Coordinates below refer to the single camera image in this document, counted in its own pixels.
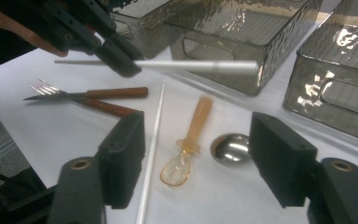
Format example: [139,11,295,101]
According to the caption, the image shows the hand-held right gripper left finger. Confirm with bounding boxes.
[96,110,146,210]

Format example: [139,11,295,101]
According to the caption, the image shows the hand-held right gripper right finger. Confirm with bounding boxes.
[249,111,319,209]

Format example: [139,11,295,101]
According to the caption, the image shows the wooden-handled knife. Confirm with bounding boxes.
[22,86,149,102]

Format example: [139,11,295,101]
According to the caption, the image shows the grey mesh bin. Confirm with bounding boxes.
[110,0,200,59]
[165,0,324,96]
[282,0,358,147]

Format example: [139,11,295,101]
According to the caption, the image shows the wooden-handled fork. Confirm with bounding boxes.
[30,78,139,119]

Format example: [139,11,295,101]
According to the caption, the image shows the metal spoon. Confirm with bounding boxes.
[210,133,252,166]

